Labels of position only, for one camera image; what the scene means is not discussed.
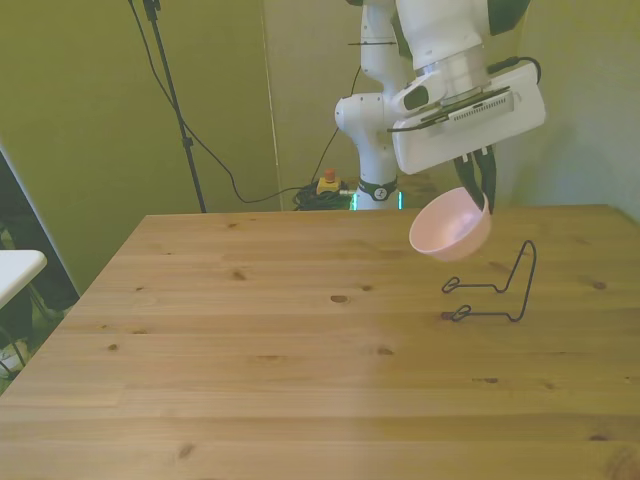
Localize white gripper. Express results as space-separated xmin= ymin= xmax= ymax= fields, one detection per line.
xmin=390 ymin=63 xmax=548 ymax=217

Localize pink plastic bowl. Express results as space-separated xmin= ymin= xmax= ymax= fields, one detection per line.
xmin=408 ymin=186 xmax=494 ymax=264

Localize yellow emergency stop button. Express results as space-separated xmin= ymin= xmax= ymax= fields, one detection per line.
xmin=317 ymin=168 xmax=352 ymax=198

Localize black tripod pole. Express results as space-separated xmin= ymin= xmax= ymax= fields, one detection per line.
xmin=141 ymin=0 xmax=209 ymax=214

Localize white side table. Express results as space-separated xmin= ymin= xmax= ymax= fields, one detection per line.
xmin=0 ymin=249 xmax=49 ymax=312

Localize flat wrist camera board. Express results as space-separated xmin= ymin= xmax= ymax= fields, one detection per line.
xmin=418 ymin=85 xmax=517 ymax=125

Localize black wire bowl stand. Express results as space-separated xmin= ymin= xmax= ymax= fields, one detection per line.
xmin=440 ymin=239 xmax=538 ymax=324

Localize thin black hanging cable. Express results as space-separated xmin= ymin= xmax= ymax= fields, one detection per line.
xmin=315 ymin=63 xmax=364 ymax=184

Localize coiled dark floor cables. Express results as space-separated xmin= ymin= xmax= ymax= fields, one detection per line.
xmin=291 ymin=184 xmax=359 ymax=212

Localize long black tripod cable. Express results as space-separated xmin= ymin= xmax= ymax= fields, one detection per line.
xmin=126 ymin=0 xmax=302 ymax=205

